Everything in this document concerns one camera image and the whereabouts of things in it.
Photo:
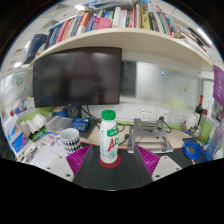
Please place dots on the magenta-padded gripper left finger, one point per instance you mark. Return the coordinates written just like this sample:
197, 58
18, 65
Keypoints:
71, 162

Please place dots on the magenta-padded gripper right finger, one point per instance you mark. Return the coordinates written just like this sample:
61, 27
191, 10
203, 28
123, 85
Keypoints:
154, 162

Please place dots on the black-white patterned mug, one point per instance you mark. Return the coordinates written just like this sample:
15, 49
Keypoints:
69, 140

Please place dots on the white paper sheets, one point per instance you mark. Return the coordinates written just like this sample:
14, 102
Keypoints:
46, 155

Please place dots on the grey metal laptop stand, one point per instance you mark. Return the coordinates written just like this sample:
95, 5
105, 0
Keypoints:
148, 135

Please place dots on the flat round red coaster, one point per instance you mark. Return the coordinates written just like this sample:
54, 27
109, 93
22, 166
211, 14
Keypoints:
110, 164

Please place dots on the black desk mat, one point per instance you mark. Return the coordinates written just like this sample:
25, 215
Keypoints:
113, 176

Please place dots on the white green-capped drink bottle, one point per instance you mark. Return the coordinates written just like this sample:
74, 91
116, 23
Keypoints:
109, 138

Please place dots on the clear plastic bottle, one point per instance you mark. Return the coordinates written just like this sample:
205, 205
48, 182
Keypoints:
214, 142

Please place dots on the dark wine bottle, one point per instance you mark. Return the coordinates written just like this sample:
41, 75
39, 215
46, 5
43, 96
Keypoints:
199, 108

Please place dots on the black computer monitor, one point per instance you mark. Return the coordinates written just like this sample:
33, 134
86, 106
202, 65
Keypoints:
77, 78

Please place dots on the purple poster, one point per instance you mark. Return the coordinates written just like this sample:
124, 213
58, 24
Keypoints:
218, 85

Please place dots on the white wall socket strip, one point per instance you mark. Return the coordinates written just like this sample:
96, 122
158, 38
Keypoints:
161, 115

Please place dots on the wall shelf with books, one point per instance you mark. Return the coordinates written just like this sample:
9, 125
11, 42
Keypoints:
126, 31

